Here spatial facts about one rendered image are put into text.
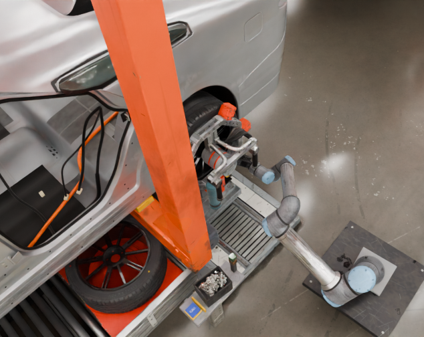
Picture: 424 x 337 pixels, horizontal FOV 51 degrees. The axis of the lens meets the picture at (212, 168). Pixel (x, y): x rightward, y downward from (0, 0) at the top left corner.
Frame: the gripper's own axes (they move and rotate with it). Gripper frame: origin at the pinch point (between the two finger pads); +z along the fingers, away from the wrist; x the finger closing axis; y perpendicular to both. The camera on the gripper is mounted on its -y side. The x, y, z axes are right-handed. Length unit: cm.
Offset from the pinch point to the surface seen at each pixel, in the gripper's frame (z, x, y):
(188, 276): -36, -76, -39
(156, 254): -14, -71, -53
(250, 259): -47, -67, 22
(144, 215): 4, -52, -58
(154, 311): -36, -99, -59
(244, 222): -24, -50, 32
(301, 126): 7, 25, 115
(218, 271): -54, -56, -42
